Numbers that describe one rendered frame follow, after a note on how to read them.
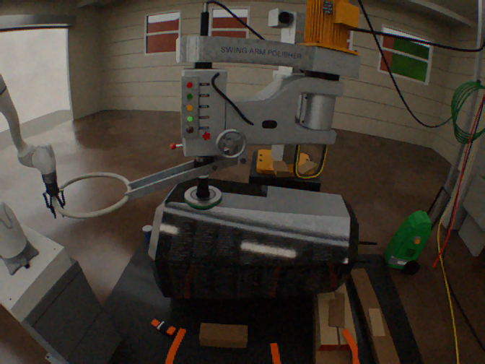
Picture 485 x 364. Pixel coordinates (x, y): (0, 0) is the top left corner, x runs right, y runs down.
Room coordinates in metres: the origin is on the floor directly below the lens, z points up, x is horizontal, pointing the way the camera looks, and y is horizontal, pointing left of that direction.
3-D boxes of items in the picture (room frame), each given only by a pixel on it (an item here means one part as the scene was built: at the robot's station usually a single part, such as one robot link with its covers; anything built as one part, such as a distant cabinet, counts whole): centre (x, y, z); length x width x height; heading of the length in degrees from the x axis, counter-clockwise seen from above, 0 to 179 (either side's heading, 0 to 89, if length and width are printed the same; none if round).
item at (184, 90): (1.09, 0.26, 1.40); 0.08 x 0.03 x 0.28; 107
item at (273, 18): (2.07, -0.22, 2.00); 0.20 x 0.18 x 0.15; 176
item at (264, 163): (2.05, -0.37, 0.76); 0.49 x 0.49 x 0.05; 86
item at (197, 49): (1.32, -0.11, 1.64); 0.96 x 0.25 x 0.17; 107
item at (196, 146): (1.24, 0.15, 1.35); 0.36 x 0.22 x 0.45; 107
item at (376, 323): (0.82, -1.04, 0.09); 0.25 x 0.10 x 0.01; 172
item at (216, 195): (1.22, 0.22, 0.87); 0.21 x 0.21 x 0.01
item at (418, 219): (1.52, -1.63, 0.43); 0.35 x 0.35 x 0.87; 71
